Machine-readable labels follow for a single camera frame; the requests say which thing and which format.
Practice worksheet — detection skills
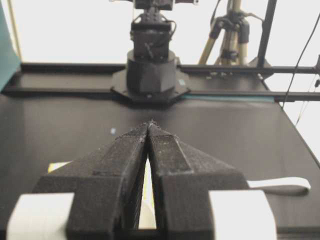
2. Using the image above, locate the white chinese spoon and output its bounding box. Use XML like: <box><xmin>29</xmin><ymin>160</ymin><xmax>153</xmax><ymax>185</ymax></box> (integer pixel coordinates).
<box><xmin>246</xmin><ymin>176</ymin><xmax>312</xmax><ymax>195</ymax></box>

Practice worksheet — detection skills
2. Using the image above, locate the tan camera tripod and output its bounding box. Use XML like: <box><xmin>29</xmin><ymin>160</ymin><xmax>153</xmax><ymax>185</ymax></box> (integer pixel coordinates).
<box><xmin>198</xmin><ymin>0</ymin><xmax>250</xmax><ymax>66</ymax></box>

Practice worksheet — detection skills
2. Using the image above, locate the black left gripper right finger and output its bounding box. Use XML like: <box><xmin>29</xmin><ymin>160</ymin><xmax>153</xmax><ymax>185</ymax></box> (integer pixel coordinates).
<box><xmin>147</xmin><ymin>121</ymin><xmax>249</xmax><ymax>240</ymax></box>

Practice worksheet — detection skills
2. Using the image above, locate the white round plate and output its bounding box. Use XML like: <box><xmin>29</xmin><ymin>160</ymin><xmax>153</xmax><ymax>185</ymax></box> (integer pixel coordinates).
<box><xmin>138</xmin><ymin>159</ymin><xmax>157</xmax><ymax>230</ymax></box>

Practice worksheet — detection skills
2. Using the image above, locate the black frame rail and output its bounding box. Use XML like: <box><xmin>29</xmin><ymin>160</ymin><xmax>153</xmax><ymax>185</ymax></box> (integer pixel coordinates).
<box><xmin>16</xmin><ymin>63</ymin><xmax>320</xmax><ymax>104</ymax></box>

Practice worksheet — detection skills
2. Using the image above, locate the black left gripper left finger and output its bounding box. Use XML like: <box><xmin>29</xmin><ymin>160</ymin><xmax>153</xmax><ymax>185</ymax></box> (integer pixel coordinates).
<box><xmin>32</xmin><ymin>123</ymin><xmax>149</xmax><ymax>240</ymax></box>

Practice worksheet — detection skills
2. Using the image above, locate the yellow striped cloth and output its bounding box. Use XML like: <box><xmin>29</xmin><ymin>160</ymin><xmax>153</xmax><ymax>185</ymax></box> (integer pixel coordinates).
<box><xmin>47</xmin><ymin>161</ymin><xmax>71</xmax><ymax>173</ymax></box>

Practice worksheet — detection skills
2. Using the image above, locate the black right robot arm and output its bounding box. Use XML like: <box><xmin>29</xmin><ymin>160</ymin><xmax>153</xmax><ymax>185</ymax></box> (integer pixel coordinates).
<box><xmin>115</xmin><ymin>0</ymin><xmax>249</xmax><ymax>240</ymax></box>

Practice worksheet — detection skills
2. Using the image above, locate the black hanging cable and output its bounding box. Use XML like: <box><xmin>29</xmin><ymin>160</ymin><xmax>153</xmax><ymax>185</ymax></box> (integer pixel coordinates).
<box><xmin>282</xmin><ymin>0</ymin><xmax>320</xmax><ymax>108</ymax></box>

